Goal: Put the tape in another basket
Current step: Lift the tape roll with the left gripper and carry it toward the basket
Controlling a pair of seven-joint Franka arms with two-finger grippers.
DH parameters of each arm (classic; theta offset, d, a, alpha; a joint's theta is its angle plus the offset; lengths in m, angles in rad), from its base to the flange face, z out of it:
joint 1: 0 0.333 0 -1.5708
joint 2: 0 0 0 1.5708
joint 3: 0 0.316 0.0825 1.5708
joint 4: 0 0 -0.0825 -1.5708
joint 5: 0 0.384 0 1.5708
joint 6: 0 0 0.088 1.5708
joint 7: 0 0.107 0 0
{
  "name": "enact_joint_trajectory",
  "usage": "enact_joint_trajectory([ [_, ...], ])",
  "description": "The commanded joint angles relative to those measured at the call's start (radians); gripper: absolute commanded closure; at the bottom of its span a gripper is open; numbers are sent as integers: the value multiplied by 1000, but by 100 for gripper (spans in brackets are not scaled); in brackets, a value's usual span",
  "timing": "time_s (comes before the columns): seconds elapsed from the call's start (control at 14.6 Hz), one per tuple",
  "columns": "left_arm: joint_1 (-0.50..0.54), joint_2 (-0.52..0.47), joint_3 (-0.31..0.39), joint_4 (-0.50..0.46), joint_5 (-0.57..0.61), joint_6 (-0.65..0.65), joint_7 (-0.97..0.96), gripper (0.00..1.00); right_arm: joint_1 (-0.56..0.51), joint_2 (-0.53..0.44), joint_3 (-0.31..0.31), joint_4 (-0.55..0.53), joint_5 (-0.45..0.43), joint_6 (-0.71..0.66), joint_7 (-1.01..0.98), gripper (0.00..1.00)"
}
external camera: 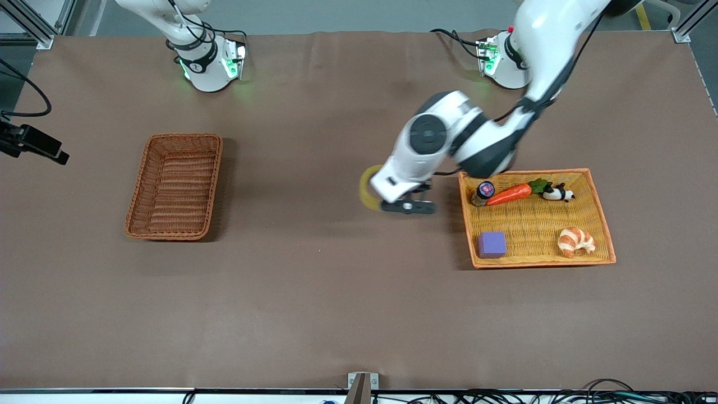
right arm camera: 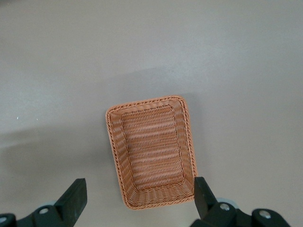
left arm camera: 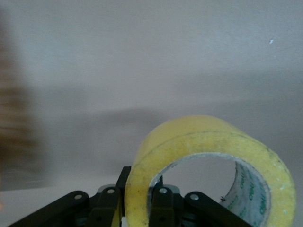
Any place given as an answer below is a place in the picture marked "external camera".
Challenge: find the orange toy carrot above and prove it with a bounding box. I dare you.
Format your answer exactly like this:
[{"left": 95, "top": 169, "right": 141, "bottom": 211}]
[{"left": 486, "top": 178, "right": 554, "bottom": 207}]

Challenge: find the tan upright bar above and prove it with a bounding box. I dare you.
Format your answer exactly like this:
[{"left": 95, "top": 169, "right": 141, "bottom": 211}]
[{"left": 344, "top": 373, "right": 372, "bottom": 404}]

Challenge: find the purple foam cube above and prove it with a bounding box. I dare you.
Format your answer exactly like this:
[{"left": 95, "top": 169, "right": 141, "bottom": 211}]
[{"left": 477, "top": 231, "right": 508, "bottom": 259}]

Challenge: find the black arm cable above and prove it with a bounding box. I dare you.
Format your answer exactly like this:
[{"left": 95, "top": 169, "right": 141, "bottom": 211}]
[
  {"left": 488, "top": 14, "right": 606, "bottom": 123},
  {"left": 0, "top": 56, "right": 53, "bottom": 118}
]

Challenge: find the brown table cover sheet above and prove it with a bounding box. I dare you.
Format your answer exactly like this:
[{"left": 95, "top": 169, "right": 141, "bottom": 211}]
[{"left": 0, "top": 30, "right": 718, "bottom": 392}]

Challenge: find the aluminium frame profile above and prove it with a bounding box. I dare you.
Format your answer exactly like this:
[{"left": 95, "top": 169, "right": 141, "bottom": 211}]
[
  {"left": 0, "top": 0, "right": 77, "bottom": 49},
  {"left": 671, "top": 0, "right": 718, "bottom": 44}
]

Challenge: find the black base cable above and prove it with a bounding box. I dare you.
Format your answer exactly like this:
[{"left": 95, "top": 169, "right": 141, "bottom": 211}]
[
  {"left": 430, "top": 28, "right": 484, "bottom": 60},
  {"left": 209, "top": 27, "right": 248, "bottom": 47}
]

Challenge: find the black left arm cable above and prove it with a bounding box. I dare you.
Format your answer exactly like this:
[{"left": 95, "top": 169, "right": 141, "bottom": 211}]
[{"left": 488, "top": 14, "right": 606, "bottom": 123}]

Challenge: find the orange yellow wicker basket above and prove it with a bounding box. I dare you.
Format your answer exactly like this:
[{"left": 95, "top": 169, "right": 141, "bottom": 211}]
[{"left": 458, "top": 168, "right": 617, "bottom": 269}]

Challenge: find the black white panda figure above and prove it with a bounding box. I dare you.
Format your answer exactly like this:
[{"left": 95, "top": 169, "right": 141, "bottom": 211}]
[{"left": 542, "top": 182, "right": 576, "bottom": 203}]

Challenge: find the black cable bundle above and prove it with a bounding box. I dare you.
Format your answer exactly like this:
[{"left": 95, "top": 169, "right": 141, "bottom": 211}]
[{"left": 370, "top": 379, "right": 718, "bottom": 404}]

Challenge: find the small jar with blue lid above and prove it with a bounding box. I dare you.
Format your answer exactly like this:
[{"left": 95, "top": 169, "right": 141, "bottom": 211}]
[{"left": 471, "top": 180, "right": 496, "bottom": 208}]

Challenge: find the toy croissant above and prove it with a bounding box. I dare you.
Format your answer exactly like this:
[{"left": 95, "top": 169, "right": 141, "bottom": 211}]
[{"left": 557, "top": 227, "right": 596, "bottom": 259}]

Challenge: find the black left base cable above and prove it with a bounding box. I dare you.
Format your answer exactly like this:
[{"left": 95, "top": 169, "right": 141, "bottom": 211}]
[{"left": 430, "top": 28, "right": 484, "bottom": 60}]

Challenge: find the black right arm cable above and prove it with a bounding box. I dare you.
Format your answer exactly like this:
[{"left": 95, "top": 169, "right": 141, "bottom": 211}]
[{"left": 0, "top": 56, "right": 53, "bottom": 118}]

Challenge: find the black right base cable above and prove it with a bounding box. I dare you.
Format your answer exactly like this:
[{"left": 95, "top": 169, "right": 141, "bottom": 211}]
[{"left": 209, "top": 27, "right": 248, "bottom": 47}]

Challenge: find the grey metal table bracket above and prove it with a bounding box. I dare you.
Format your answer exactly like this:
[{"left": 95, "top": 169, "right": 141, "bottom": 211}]
[{"left": 347, "top": 372, "right": 380, "bottom": 392}]

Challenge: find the yellowish clear tape roll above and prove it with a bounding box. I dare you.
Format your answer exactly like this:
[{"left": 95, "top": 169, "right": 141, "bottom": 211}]
[{"left": 359, "top": 165, "right": 389, "bottom": 212}]

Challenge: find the brown wicker basket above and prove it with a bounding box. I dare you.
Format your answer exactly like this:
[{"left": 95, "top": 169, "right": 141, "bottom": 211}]
[{"left": 125, "top": 133, "right": 224, "bottom": 242}]

